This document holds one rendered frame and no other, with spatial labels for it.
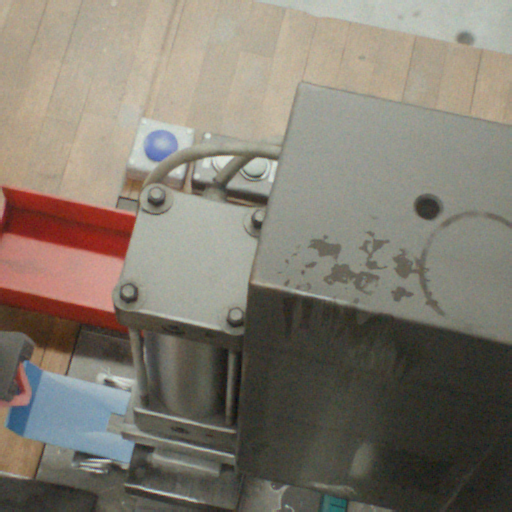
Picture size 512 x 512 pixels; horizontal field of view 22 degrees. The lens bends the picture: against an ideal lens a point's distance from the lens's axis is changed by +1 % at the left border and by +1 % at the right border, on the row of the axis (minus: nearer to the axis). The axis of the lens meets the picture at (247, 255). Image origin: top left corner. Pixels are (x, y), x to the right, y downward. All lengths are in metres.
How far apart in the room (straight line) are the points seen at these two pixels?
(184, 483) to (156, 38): 0.65
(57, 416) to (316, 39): 0.59
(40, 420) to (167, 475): 0.21
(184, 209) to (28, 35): 0.82
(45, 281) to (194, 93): 0.30
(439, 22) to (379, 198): 2.06
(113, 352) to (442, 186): 0.80
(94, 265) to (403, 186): 0.82
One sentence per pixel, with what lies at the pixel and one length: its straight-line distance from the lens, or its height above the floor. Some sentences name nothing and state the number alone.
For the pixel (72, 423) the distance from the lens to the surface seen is 1.37.
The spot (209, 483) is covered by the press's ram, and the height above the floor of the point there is 1.14.
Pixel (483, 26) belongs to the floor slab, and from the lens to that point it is 2.80.
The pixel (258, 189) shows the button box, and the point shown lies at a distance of 1.53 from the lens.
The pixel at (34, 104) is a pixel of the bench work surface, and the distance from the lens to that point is 1.63.
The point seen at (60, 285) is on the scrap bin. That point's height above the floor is 0.90.
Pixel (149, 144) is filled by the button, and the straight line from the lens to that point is 1.55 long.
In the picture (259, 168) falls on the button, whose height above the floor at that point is 0.94.
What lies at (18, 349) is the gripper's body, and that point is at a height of 1.12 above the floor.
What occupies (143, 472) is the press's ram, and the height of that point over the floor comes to 1.14.
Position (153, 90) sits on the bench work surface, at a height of 0.90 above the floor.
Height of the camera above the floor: 2.31
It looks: 67 degrees down
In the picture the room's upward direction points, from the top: 4 degrees clockwise
